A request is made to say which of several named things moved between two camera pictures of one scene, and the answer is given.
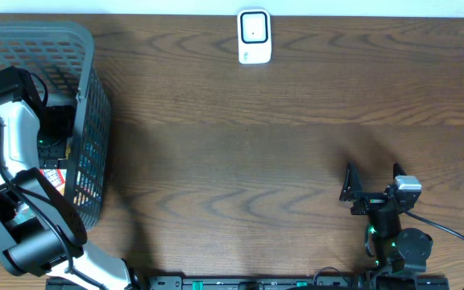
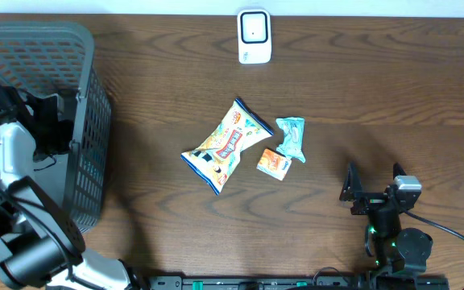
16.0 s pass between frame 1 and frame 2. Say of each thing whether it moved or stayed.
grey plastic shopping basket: stayed
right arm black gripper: stayed
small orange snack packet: moved
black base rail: stayed
